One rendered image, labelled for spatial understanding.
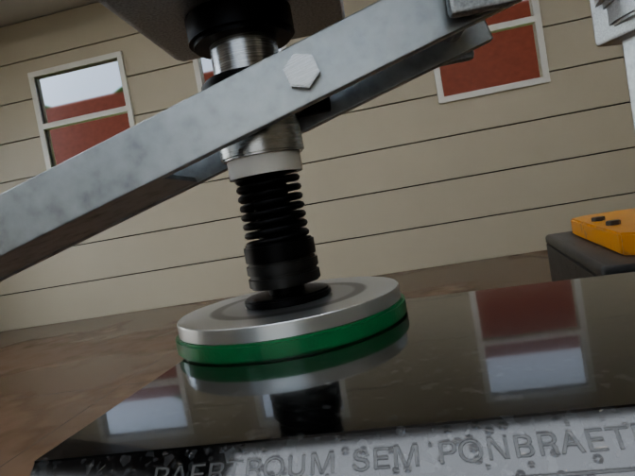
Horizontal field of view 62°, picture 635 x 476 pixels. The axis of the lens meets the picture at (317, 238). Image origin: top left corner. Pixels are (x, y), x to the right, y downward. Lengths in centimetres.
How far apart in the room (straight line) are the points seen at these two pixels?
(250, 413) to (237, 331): 12
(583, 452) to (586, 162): 654
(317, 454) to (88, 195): 32
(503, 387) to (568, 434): 5
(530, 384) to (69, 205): 39
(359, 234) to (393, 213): 48
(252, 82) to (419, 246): 606
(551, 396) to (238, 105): 32
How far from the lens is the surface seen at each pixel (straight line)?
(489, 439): 27
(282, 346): 41
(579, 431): 27
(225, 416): 33
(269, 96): 46
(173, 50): 62
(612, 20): 130
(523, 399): 29
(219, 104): 47
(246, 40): 50
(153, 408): 37
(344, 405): 30
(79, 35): 792
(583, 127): 680
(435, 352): 37
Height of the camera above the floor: 91
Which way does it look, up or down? 3 degrees down
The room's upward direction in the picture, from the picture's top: 10 degrees counter-clockwise
